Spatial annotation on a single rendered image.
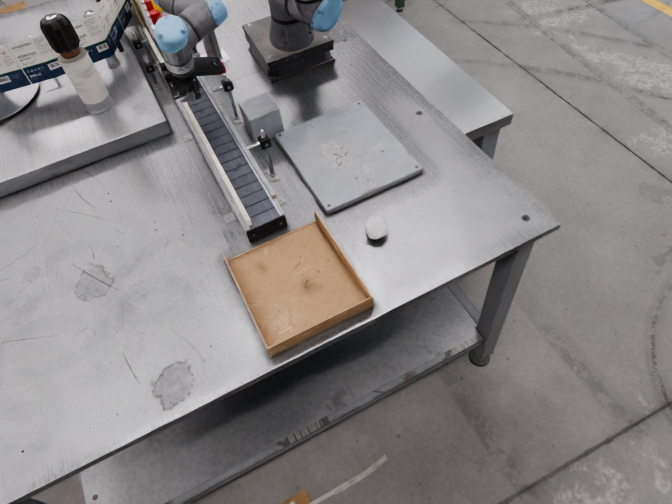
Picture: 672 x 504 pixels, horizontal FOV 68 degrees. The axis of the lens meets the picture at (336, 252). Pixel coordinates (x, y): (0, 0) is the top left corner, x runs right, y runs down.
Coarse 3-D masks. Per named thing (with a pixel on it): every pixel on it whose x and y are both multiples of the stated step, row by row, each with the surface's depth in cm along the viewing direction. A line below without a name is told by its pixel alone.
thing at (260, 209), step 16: (192, 112) 157; (208, 112) 156; (208, 128) 151; (224, 128) 151; (224, 144) 146; (224, 160) 142; (240, 160) 142; (240, 176) 138; (240, 192) 134; (256, 192) 134; (256, 208) 130; (272, 208) 130; (256, 224) 127
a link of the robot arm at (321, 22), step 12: (288, 0) 150; (300, 0) 144; (312, 0) 143; (324, 0) 144; (336, 0) 146; (300, 12) 148; (312, 12) 146; (324, 12) 145; (336, 12) 150; (312, 24) 149; (324, 24) 149
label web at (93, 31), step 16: (112, 0) 175; (128, 0) 186; (96, 16) 163; (112, 16) 174; (128, 16) 186; (80, 32) 163; (96, 32) 166; (112, 32) 174; (32, 48) 159; (48, 48) 161; (96, 48) 169; (112, 48) 173; (48, 64) 164
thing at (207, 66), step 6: (198, 60) 137; (204, 60) 139; (210, 60) 140; (216, 60) 141; (198, 66) 137; (204, 66) 138; (210, 66) 139; (216, 66) 140; (222, 66) 142; (192, 72) 135; (198, 72) 137; (204, 72) 138; (210, 72) 139; (216, 72) 141
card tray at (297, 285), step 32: (320, 224) 129; (224, 256) 123; (256, 256) 127; (288, 256) 126; (320, 256) 125; (256, 288) 121; (288, 288) 120; (320, 288) 119; (352, 288) 119; (256, 320) 116; (288, 320) 115; (320, 320) 114
